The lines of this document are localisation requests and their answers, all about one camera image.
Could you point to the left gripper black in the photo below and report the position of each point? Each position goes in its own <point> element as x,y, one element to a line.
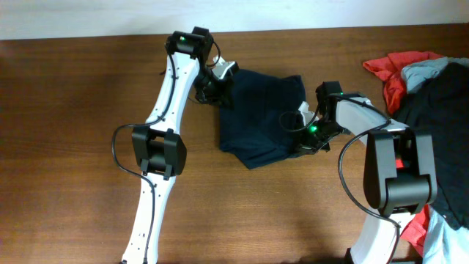
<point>218,98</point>

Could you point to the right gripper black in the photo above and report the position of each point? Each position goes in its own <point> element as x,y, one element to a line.
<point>306,145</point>

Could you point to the navy blue shorts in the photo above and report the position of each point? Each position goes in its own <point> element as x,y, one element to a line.
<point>264,106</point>

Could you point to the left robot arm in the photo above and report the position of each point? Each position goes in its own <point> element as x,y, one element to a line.
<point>158,146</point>

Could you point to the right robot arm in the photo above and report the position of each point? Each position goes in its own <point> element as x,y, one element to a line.
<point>399,177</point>

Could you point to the red garment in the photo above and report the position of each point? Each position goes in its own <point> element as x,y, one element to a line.
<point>388,69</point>

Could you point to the grey garment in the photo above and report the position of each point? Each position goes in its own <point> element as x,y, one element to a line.
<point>416,74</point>

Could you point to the black garment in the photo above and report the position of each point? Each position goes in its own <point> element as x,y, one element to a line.
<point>440,106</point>

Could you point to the white garment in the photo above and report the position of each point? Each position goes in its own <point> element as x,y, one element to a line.
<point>442,244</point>

